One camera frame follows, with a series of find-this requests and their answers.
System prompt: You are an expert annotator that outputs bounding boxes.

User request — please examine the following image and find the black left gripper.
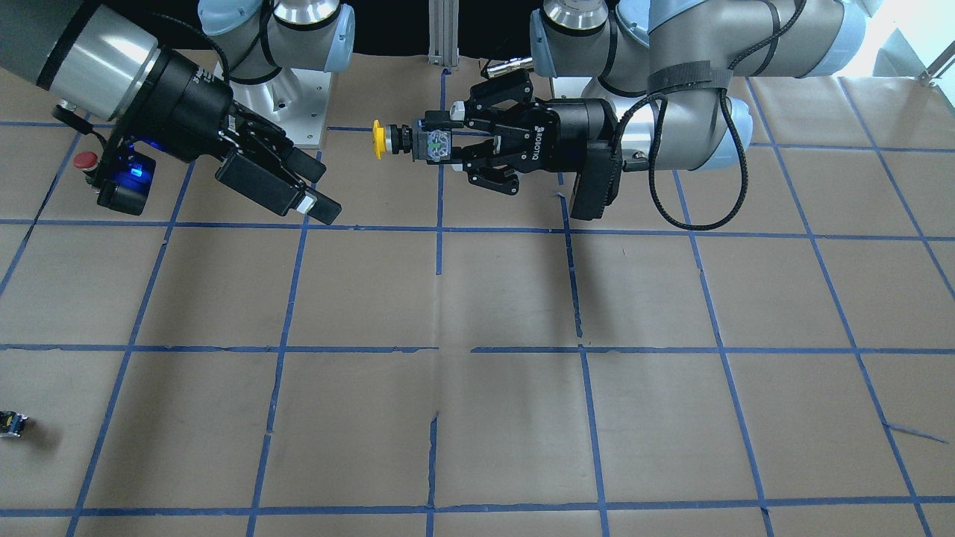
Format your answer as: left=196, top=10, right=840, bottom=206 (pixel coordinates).
left=421, top=71, right=620, bottom=196

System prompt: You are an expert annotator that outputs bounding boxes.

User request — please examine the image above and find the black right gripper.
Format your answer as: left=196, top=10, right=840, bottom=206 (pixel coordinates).
left=123, top=50, right=343, bottom=224

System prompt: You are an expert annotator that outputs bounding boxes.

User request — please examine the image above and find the yellow push button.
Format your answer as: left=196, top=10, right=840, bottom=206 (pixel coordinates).
left=372, top=120, right=451, bottom=160

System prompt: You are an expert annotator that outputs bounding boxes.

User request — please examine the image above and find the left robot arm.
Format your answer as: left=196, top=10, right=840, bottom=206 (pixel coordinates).
left=375, top=1, right=867, bottom=229

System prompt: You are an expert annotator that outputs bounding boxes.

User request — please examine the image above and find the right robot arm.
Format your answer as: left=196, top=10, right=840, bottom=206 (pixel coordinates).
left=2, top=1, right=356, bottom=224

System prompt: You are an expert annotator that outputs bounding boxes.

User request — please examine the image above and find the red push button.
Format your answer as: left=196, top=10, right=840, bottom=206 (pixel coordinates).
left=72, top=151, right=99, bottom=173

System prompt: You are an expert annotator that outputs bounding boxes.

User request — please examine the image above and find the green push button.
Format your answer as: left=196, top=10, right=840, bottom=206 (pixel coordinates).
left=0, top=410, right=28, bottom=438

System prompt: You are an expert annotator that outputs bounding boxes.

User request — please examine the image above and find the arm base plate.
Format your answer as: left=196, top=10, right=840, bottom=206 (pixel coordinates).
left=230, top=68, right=332, bottom=149

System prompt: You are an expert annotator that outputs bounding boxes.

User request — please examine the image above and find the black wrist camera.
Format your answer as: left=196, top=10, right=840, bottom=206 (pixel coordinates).
left=93, top=139, right=156, bottom=216

